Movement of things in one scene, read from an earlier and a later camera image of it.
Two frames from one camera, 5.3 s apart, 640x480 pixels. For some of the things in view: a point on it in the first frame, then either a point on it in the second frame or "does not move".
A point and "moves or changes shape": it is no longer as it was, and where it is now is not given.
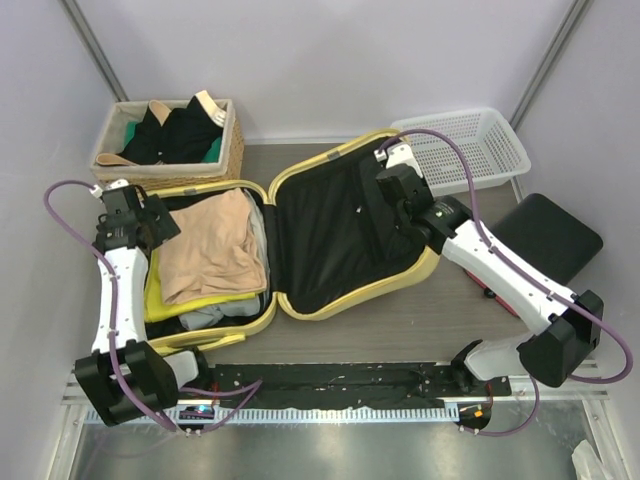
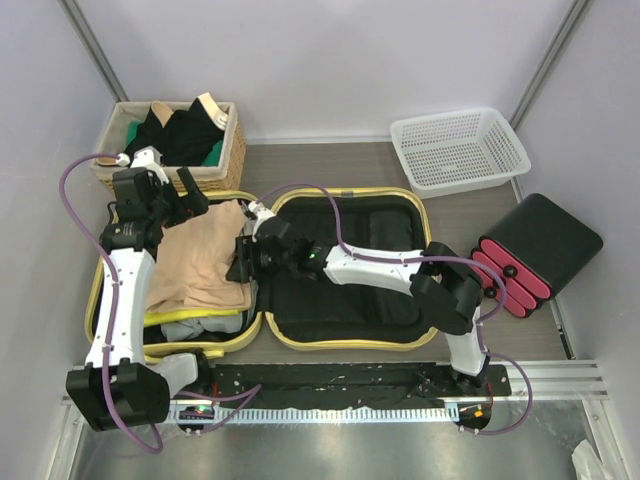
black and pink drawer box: x=549 y=237 does not move
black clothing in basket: x=186 y=136 does not move
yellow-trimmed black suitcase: x=331 y=238 moves or changes shape
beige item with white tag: x=215 y=114 does not move
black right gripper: x=422 y=185 → x=243 y=271
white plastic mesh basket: x=493 y=152 does not move
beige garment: x=217 y=252 moves or changes shape
